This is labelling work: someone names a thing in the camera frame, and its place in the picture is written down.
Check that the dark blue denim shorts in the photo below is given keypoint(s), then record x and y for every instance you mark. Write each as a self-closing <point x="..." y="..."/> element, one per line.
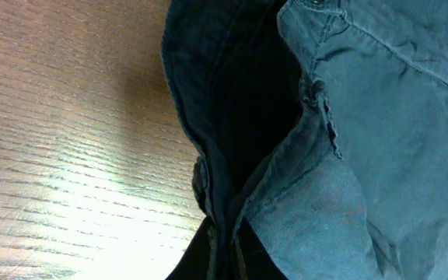
<point x="322" y="136"/>

